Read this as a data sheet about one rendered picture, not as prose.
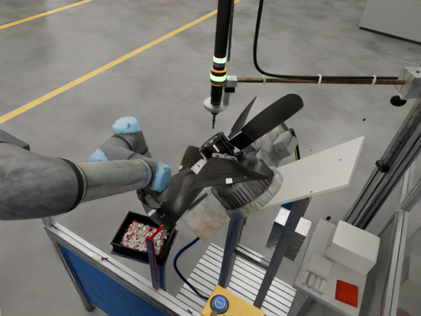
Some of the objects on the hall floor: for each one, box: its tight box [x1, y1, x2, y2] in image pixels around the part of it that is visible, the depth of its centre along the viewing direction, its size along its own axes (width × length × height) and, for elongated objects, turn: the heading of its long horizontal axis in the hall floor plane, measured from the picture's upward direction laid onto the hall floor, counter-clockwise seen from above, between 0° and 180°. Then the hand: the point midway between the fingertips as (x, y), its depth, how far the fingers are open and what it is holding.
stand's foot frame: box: [175, 243, 296, 316], centre depth 196 cm, size 62×46×8 cm
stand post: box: [253, 197, 310, 309], centre depth 155 cm, size 4×9×115 cm, turn 146°
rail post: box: [49, 237, 95, 312], centre depth 163 cm, size 4×4×78 cm
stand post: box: [218, 218, 246, 289], centre depth 171 cm, size 4×9×91 cm, turn 146°
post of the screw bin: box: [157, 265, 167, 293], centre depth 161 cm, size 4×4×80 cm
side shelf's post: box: [293, 295, 316, 316], centre depth 158 cm, size 4×4×83 cm
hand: (154, 206), depth 113 cm, fingers closed
